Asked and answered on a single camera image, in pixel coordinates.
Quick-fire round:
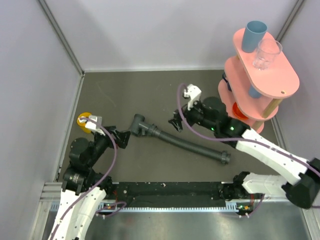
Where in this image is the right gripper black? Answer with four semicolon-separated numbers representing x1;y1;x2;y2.
168;96;217;133

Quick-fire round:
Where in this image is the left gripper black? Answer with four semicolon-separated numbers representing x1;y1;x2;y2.
86;125;132;167

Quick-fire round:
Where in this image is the black corrugated hose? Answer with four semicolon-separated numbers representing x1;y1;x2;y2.
152;126;231;165

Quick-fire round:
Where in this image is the grey plastic pipe fitting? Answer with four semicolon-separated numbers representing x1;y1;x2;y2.
129;113;156;137

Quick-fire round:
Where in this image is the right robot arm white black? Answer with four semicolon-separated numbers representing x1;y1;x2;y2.
169;96;320;209

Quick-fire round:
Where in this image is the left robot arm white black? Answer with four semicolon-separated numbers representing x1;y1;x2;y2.
48;126;131;240

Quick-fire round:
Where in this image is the yellow plastic cup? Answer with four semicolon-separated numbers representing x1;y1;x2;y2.
76;112;92;134

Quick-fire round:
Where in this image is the orange bowl bottom tier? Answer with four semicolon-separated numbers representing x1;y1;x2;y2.
232;102;249;121

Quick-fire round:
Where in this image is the dark blue cup behind shelf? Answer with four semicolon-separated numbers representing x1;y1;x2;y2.
222;72;232;92

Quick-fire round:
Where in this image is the blue cup middle tier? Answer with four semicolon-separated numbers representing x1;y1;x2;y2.
248;85;262;99

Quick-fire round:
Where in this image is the pink three-tier shelf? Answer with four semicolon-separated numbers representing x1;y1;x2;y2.
218;28;300;133

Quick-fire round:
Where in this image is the clear glass cup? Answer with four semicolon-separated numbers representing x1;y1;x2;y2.
252;38;283;70

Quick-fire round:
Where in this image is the blue cup on top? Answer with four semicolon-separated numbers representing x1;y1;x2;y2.
241;20;268;53

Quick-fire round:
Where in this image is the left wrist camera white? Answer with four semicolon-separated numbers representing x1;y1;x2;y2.
84;115;106;136

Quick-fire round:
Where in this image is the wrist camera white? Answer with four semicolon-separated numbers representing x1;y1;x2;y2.
183;84;202;111
84;115;106;136

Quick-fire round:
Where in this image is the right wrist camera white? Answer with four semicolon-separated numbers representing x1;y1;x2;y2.
183;84;202;111

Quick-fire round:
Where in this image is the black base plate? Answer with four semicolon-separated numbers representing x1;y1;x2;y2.
115;182;235;208

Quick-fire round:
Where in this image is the grey slotted cable duct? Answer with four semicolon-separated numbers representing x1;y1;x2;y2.
49;202;252;213

